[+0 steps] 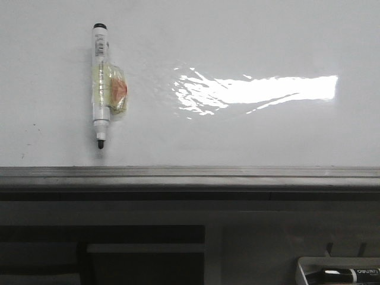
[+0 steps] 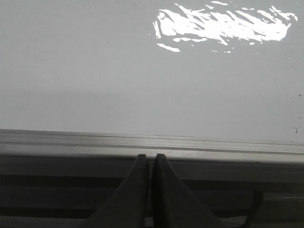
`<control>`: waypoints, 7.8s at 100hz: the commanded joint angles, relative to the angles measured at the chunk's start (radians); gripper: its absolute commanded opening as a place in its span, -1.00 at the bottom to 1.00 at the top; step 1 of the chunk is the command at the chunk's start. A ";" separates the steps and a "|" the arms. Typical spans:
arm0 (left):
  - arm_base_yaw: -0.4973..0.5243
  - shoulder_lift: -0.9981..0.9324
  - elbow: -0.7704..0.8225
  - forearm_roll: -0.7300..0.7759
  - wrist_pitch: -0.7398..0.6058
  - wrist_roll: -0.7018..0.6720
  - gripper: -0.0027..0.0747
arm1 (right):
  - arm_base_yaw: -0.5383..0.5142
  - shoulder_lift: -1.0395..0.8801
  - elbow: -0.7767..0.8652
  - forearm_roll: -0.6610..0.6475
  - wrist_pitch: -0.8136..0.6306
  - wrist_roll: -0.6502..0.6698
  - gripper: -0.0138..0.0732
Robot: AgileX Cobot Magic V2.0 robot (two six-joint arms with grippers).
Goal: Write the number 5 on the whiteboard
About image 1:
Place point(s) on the white plastic marker tray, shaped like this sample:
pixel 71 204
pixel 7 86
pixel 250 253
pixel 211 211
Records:
pixel 306 265

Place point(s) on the black deli marker in tray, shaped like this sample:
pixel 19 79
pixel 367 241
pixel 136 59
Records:
pixel 344 276

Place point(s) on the white marker with tape wad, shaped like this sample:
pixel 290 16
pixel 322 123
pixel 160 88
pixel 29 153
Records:
pixel 109 89

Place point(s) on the white whiteboard with metal frame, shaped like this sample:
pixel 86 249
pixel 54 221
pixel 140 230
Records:
pixel 220 93

